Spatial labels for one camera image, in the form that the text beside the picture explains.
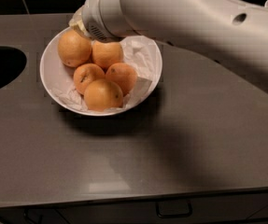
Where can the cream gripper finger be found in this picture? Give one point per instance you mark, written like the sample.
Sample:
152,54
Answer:
80,22

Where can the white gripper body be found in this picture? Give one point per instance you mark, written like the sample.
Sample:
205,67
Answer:
91,20

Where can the large orange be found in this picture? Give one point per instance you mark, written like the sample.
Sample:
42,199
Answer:
74,49

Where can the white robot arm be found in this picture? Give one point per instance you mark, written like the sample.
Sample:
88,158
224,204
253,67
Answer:
232,33

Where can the white ceramic bowl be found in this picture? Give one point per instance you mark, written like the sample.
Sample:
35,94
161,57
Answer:
55,78

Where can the orange top middle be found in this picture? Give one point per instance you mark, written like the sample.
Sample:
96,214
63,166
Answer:
106,54

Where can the white crumpled paper liner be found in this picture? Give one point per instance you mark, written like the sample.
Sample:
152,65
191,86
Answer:
139,59

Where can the orange centre left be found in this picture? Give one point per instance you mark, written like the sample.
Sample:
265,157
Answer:
85,74

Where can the orange centre right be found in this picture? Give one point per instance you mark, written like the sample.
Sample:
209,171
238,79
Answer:
122,74

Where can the orange front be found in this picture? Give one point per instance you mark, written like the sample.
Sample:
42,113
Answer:
103,94

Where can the dark round sink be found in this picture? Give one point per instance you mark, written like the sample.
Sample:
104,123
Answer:
12,63

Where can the black drawer handle centre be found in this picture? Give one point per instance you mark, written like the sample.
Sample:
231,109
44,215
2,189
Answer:
173,209

